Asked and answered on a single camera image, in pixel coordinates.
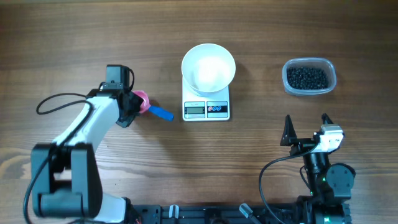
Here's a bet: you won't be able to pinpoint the pink scoop blue handle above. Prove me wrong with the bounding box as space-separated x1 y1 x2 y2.
133 90 174 121

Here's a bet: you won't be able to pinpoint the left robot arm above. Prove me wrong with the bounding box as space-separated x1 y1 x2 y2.
22 65 143 223

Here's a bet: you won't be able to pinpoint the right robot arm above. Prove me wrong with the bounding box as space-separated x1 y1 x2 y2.
280 114 356 223

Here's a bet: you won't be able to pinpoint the white digital kitchen scale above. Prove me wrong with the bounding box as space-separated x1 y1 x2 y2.
182 80 231 122

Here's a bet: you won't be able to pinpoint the white bowl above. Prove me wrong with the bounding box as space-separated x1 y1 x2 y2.
181 43 236 96

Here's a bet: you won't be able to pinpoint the clear plastic container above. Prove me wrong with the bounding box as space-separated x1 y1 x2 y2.
282 57 337 96

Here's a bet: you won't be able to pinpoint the black beans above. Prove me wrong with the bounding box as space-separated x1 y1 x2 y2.
287 67 329 90

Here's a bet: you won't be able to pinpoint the right black cable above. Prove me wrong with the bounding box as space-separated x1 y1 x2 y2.
258 142 320 224

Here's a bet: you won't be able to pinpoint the black cable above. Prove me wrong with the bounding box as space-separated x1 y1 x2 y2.
23 67 136 224
258 142 320 224

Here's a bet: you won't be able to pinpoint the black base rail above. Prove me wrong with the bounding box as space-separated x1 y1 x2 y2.
124 203 352 224

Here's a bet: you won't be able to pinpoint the left black cable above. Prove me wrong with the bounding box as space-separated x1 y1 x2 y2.
23 67 136 224

